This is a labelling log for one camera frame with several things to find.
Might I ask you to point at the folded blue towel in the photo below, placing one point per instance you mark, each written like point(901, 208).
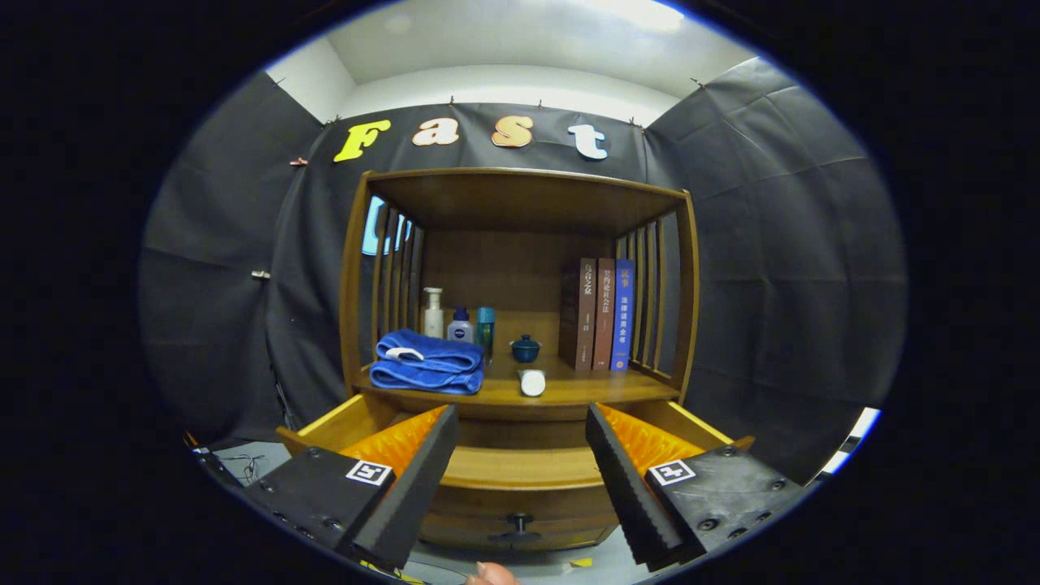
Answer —
point(426, 361)

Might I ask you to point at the wooden drawer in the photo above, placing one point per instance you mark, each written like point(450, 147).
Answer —
point(528, 500)

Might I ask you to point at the white tube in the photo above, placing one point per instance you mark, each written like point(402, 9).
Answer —
point(532, 383)

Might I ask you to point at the blue book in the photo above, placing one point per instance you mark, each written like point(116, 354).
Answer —
point(623, 317)

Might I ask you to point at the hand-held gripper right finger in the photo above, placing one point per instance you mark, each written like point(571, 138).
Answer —
point(626, 496)

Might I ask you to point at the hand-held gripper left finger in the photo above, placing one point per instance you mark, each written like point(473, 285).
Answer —
point(418, 487)

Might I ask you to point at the dark brown book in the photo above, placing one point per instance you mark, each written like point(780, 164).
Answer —
point(581, 317)

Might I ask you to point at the reddish brown book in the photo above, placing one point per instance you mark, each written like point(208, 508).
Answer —
point(604, 317)

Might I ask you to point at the teal bottle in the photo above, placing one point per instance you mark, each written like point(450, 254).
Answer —
point(485, 325)

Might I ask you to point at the wooden countertop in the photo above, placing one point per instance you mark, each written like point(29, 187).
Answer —
point(569, 386)

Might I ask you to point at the dark blue lidded teacup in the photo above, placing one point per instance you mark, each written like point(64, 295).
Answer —
point(525, 351)

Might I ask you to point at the white pump bottle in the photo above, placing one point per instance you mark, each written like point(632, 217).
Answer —
point(434, 321)

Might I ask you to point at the black backdrop cloth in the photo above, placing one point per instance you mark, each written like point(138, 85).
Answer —
point(772, 268)

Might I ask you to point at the wooden cabinet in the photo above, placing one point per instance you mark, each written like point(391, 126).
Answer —
point(520, 199)

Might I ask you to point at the white bottle with blue cap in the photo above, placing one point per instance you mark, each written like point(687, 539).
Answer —
point(460, 329)

